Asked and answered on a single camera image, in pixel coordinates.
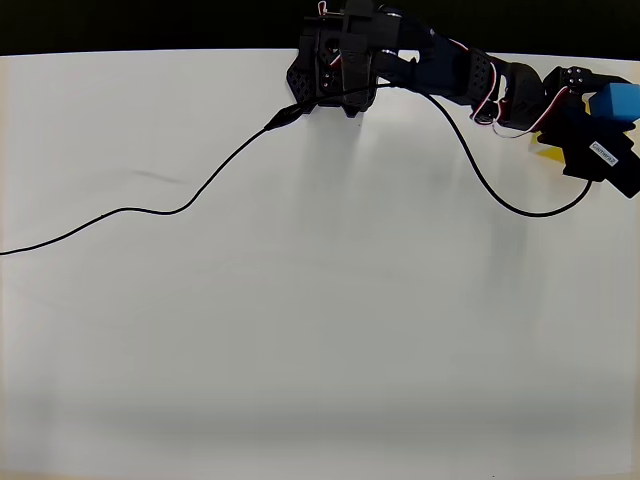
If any blue cube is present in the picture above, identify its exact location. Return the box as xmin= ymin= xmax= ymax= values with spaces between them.
xmin=588 ymin=83 xmax=640 ymax=124

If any yellow open box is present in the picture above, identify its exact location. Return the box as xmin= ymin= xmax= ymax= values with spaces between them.
xmin=529 ymin=130 xmax=569 ymax=165

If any red white servo wire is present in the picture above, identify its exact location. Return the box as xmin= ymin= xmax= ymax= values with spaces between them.
xmin=469 ymin=63 xmax=574 ymax=140

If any black wrist-mounted camera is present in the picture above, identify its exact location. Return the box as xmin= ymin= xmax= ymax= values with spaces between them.
xmin=562 ymin=118 xmax=640 ymax=200

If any thin black camera cable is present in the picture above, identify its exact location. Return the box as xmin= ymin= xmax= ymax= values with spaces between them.
xmin=0 ymin=82 xmax=596 ymax=258

